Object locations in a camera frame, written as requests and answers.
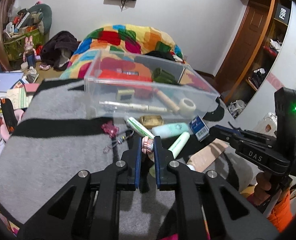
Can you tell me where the blue card box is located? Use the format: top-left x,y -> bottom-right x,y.
189,115 -> 209,141

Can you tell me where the pink white braided cord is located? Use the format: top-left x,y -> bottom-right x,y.
141,135 -> 155,156

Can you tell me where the white bandage roll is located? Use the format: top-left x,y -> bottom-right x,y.
178,98 -> 196,117

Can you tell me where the red pouch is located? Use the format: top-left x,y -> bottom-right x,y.
98,69 -> 153,99

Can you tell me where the green glass jar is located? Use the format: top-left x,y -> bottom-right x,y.
152,68 -> 178,85

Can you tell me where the yellow clear small box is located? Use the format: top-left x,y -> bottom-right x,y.
115,89 -> 134,102

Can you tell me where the right hand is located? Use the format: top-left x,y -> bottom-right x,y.
253,171 -> 291,207

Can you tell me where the large pink cosmetic tube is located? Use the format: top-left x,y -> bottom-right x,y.
187,139 -> 228,172

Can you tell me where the grey black blanket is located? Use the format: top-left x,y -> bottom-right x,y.
0,79 -> 255,239

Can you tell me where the mint green tube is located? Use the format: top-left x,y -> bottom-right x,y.
168,132 -> 190,159

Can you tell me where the white green-print tube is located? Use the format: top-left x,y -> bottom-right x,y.
124,116 -> 155,139

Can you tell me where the light teal bottle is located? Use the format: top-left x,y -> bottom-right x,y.
151,122 -> 189,139

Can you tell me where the gold tin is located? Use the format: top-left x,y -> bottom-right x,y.
139,115 -> 164,129

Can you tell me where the brown wooden door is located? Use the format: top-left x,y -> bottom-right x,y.
215,2 -> 269,93

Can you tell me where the clear plastic storage box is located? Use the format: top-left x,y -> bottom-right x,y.
85,50 -> 219,121

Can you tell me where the wooden shelf unit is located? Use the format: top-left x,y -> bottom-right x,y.
222,0 -> 292,104

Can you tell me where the dark blue cylinder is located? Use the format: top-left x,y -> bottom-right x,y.
116,68 -> 139,76

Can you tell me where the black clothing on bed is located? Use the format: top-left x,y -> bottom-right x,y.
145,50 -> 175,61

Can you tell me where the white notebook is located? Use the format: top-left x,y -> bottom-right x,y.
0,72 -> 24,93

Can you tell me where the dark purple clothing pile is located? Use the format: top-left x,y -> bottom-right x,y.
40,31 -> 80,71

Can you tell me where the pink rabbit toy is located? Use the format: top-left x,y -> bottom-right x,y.
23,36 -> 37,67

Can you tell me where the colourful patchwork duvet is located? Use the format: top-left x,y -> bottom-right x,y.
59,24 -> 185,80

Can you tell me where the green storage basket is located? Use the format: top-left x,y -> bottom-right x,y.
4,29 -> 44,61

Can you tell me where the grey neck pillow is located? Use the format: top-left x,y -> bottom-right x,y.
28,3 -> 52,35

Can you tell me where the pink butterfly keychain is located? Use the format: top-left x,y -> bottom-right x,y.
101,120 -> 119,139

